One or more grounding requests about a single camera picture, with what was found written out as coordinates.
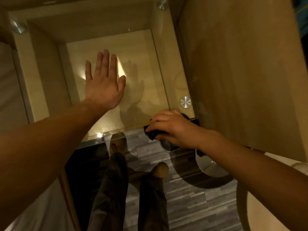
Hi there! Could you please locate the person's left hand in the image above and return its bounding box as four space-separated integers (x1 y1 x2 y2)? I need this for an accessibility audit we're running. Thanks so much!
84 49 126 111

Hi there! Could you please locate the person's right hand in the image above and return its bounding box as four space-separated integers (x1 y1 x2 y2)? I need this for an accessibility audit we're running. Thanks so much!
145 110 205 150

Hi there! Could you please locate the black cloth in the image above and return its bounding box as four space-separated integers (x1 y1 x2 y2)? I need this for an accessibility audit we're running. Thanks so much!
143 113 200 141

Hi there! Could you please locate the glass-top bedside table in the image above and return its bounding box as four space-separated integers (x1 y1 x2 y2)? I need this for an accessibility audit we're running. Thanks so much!
7 0 199 148

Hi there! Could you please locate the person's left forearm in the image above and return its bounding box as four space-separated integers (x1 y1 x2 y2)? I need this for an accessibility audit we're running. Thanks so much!
0 99 110 231

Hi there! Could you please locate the person's right forearm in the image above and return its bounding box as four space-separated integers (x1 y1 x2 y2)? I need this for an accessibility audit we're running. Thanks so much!
195 129 308 231

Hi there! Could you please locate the person's right shoe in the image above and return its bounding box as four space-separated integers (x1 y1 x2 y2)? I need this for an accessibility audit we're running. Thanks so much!
154 162 169 183

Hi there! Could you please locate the person's shoe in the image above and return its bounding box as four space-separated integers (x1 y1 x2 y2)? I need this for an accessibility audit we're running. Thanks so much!
109 137 127 158
154 162 169 183

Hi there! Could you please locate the person's left shoe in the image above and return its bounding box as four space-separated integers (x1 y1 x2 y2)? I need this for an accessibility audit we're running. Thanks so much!
109 137 127 158

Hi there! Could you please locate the black trash bin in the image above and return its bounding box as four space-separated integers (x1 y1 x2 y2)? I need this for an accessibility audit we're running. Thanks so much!
159 138 184 152

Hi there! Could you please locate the white bed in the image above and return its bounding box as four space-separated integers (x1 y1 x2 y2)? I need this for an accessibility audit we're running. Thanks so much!
0 42 75 231

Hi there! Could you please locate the round wooden table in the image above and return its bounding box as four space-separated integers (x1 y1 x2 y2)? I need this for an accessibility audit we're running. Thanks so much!
195 149 308 231

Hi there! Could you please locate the blue yellow patterned cushion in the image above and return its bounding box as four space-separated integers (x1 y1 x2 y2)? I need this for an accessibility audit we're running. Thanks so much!
292 0 308 44

